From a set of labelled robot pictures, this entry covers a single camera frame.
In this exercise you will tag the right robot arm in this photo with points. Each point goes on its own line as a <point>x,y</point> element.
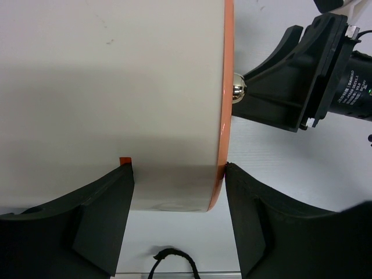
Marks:
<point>353,95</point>

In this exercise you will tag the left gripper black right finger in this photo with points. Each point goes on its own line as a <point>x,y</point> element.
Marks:
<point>279,237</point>

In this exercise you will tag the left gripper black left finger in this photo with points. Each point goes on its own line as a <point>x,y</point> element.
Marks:
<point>78,235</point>

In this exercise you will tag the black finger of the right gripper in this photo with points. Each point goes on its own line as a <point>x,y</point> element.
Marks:
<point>287,43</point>
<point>278,96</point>

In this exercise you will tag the brass drawer knob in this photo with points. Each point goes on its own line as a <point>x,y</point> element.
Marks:
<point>238,88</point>

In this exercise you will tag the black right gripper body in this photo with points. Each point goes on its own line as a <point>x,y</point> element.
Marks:
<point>334,40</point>

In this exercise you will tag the cream cabinet with legs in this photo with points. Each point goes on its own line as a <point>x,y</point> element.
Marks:
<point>86,83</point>

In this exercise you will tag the orange drawer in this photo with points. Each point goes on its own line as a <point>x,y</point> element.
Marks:
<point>226,99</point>

